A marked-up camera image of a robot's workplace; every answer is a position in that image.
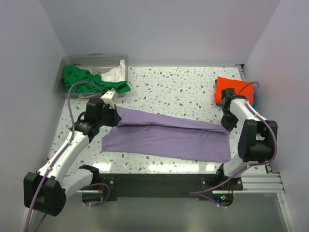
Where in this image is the purple t shirt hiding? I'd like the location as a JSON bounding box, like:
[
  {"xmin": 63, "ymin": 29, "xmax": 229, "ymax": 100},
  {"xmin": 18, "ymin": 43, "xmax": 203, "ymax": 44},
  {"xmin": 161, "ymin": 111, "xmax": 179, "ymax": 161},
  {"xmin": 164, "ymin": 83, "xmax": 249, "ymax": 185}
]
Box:
[{"xmin": 102, "ymin": 108, "xmax": 231, "ymax": 163}]

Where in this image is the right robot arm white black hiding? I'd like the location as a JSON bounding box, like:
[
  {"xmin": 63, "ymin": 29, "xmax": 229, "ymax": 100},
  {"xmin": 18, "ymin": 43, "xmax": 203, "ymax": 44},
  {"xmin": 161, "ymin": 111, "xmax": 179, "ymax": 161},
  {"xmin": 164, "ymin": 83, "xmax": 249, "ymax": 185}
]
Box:
[{"xmin": 209, "ymin": 88, "xmax": 278, "ymax": 190}]

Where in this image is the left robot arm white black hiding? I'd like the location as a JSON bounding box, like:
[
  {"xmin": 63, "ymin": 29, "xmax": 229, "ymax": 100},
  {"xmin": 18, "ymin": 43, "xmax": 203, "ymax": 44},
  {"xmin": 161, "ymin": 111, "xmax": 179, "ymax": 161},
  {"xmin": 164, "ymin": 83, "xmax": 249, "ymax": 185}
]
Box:
[{"xmin": 24, "ymin": 96, "xmax": 121, "ymax": 216}]

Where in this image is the teal folded t shirt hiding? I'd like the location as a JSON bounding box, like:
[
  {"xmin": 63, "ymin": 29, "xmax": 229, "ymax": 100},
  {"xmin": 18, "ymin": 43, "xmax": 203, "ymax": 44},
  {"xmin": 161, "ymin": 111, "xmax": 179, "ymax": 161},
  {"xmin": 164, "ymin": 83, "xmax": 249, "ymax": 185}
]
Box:
[{"xmin": 214, "ymin": 95, "xmax": 255, "ymax": 108}]

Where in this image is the orange folded t shirt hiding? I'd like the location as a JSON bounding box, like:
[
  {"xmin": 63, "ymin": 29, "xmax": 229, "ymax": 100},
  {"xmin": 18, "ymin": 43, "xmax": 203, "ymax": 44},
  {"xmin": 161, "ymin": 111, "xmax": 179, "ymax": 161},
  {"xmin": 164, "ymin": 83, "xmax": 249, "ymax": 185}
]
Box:
[{"xmin": 214, "ymin": 76, "xmax": 254, "ymax": 106}]

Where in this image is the clear plastic bin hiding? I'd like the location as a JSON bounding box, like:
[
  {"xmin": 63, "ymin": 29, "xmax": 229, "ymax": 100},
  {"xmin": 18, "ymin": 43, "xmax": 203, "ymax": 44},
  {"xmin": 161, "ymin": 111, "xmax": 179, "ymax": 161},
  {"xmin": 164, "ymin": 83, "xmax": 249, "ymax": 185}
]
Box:
[{"xmin": 54, "ymin": 54, "xmax": 130, "ymax": 99}]

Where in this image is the white t shirt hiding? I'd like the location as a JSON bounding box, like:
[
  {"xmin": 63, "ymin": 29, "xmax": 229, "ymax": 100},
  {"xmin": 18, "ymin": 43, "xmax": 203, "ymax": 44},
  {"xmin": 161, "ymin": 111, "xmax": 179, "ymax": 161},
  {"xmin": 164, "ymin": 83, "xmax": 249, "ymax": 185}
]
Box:
[{"xmin": 101, "ymin": 60, "xmax": 126, "ymax": 83}]

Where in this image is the green t shirt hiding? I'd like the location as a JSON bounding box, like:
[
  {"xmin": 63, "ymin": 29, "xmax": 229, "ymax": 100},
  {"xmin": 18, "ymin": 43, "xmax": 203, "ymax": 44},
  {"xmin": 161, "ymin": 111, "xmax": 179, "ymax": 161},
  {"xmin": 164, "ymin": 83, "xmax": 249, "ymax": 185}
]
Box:
[{"xmin": 62, "ymin": 65, "xmax": 131, "ymax": 93}]

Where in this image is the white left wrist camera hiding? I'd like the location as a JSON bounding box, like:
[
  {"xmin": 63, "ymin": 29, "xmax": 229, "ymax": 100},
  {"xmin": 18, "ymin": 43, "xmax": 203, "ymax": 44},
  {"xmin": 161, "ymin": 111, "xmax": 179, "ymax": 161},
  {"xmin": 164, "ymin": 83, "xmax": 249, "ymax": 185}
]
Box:
[{"xmin": 100, "ymin": 90, "xmax": 118, "ymax": 109}]

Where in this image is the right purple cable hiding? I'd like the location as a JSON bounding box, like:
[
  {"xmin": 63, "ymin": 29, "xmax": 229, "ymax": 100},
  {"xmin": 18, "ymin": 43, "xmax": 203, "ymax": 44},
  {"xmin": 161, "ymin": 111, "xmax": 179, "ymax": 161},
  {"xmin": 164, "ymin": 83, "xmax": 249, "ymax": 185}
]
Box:
[{"xmin": 189, "ymin": 81, "xmax": 279, "ymax": 201}]

